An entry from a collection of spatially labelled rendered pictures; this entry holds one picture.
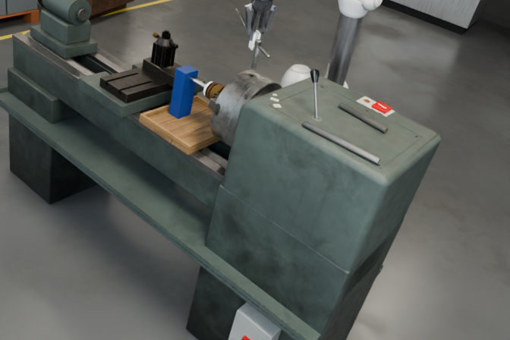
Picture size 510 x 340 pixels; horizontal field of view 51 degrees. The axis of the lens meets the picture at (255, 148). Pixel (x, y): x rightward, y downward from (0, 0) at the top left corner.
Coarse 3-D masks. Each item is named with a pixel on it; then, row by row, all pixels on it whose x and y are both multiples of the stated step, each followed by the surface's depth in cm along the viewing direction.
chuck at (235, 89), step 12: (252, 72) 211; (228, 84) 205; (240, 84) 204; (252, 84) 203; (228, 96) 203; (240, 96) 201; (228, 108) 202; (216, 120) 206; (228, 120) 202; (216, 132) 210; (228, 144) 211
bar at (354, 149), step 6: (306, 126) 177; (312, 126) 176; (318, 132) 175; (324, 132) 174; (330, 138) 173; (336, 138) 172; (342, 144) 172; (348, 144) 171; (354, 150) 170; (360, 150) 169; (366, 156) 168; (372, 156) 168; (378, 162) 168
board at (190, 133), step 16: (144, 112) 232; (160, 112) 238; (192, 112) 245; (208, 112) 248; (160, 128) 225; (176, 128) 230; (192, 128) 233; (208, 128) 236; (176, 144) 221; (192, 144) 219; (208, 144) 228
